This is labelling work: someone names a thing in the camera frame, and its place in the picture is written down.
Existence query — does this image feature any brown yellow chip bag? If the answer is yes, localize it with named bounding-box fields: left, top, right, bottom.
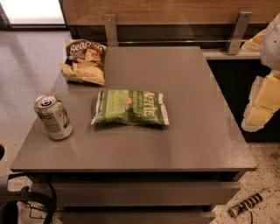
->
left=58, top=39, right=107, bottom=86

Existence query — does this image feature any right metal bracket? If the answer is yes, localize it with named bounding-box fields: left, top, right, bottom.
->
left=225, top=11, right=252, bottom=55

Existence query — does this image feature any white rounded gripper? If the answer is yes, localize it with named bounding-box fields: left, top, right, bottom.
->
left=241, top=13, right=280, bottom=132

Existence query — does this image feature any wooden wall panel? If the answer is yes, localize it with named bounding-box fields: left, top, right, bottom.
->
left=61, top=0, right=280, bottom=25

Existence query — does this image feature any left metal bracket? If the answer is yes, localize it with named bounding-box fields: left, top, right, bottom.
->
left=103, top=14, right=119, bottom=47

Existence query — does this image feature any white power strip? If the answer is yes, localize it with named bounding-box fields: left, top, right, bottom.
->
left=228, top=188, right=275, bottom=218

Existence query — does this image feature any metal bracket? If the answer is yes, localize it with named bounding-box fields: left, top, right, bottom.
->
left=225, top=11, right=252, bottom=55
left=103, top=14, right=119, bottom=47

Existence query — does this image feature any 7up soda can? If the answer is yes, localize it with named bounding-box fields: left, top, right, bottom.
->
left=34, top=93, right=74, bottom=140

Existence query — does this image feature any grey drawer cabinet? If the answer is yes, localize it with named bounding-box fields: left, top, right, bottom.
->
left=11, top=47, right=256, bottom=224

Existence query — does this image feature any green chip bag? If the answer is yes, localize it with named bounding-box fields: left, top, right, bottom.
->
left=91, top=89, right=169, bottom=125

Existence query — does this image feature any black chair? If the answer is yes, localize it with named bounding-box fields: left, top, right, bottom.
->
left=0, top=143, right=58, bottom=224

